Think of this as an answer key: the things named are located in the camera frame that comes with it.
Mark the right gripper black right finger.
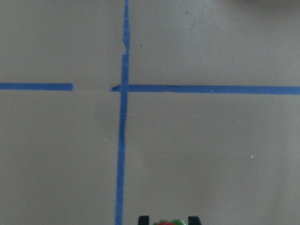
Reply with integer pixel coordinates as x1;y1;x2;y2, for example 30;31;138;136
188;216;202;225

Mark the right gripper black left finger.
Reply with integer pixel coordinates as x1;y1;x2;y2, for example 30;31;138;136
138;215;150;225

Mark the red strawberry with green leaves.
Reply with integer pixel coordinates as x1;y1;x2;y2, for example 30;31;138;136
153;219;186;225

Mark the crossing blue tape strip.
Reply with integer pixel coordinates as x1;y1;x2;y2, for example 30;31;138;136
111;84;300;95

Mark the short blue tape strip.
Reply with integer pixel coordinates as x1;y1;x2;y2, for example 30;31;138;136
0;83;74;91

